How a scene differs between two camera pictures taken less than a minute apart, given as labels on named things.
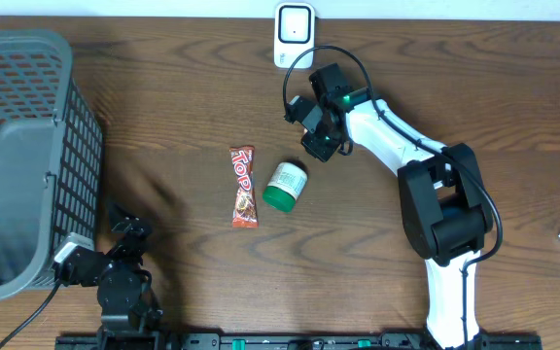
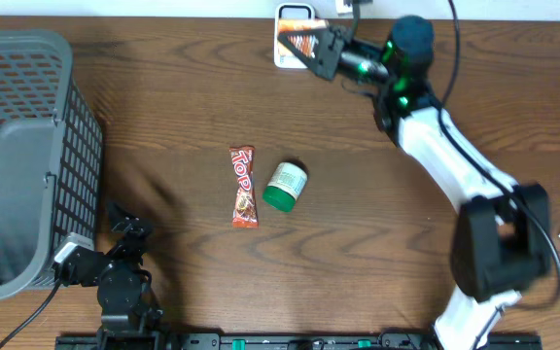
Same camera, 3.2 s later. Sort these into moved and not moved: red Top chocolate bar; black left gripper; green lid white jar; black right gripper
Moved: black right gripper
Not moved: red Top chocolate bar; black left gripper; green lid white jar
